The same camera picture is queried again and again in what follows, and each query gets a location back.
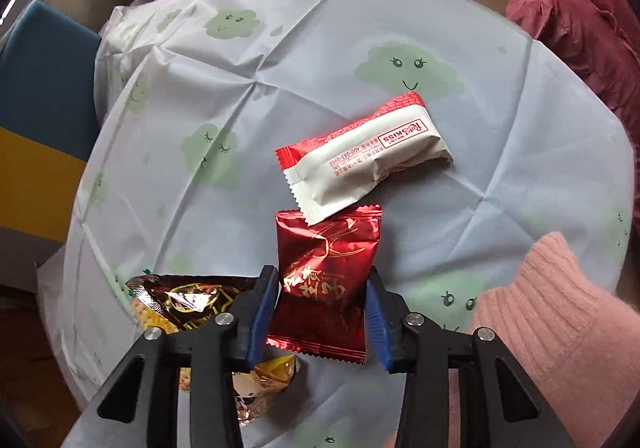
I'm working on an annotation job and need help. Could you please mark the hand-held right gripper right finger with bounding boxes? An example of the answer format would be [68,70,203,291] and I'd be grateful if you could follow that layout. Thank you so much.
[365,266,576,448]

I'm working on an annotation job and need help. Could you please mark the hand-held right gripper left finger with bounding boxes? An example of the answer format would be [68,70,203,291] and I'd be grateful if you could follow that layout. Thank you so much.
[60,264,279,448]

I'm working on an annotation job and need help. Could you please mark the dark red foil packet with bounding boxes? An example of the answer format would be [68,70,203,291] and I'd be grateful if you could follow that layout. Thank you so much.
[265,204,385,366]

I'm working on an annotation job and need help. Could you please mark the yellow foil packet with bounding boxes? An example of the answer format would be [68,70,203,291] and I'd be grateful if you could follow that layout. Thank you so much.
[232,353,301,429]

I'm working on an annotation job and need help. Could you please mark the white and red packet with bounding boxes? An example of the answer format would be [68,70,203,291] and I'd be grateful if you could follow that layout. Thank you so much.
[275,90,455,227]

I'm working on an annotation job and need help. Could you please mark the pink knitted sleeve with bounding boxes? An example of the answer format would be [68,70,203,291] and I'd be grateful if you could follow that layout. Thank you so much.
[470,231,640,448]

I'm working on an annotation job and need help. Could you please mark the pale cloud-print tablecloth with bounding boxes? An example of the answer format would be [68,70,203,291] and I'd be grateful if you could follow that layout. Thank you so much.
[62,0,635,448]

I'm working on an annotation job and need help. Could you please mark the grey yellow blue chair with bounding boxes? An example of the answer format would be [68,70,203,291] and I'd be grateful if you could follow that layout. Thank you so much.
[0,0,103,244]

